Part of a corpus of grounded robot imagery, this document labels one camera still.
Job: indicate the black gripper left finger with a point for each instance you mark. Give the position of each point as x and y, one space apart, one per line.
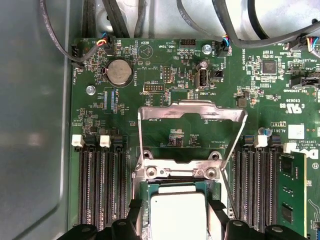
122 231

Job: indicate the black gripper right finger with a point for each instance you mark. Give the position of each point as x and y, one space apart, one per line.
238 231

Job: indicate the metal locking lever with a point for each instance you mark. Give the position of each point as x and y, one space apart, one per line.
228 192

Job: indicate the silver CPU chip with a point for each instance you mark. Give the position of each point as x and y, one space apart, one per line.
178 215

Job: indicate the metal socket cover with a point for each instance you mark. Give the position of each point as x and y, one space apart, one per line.
195 110

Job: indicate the green RAM stick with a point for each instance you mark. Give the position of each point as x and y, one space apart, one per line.
292 200

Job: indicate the internal USB port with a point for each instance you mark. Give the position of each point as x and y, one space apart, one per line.
202 80

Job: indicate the silver coin battery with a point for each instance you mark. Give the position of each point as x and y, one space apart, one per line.
119 72

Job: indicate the black PC case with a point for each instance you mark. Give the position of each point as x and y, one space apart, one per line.
30 100

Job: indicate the green motherboard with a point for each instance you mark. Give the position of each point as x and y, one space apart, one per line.
162 62

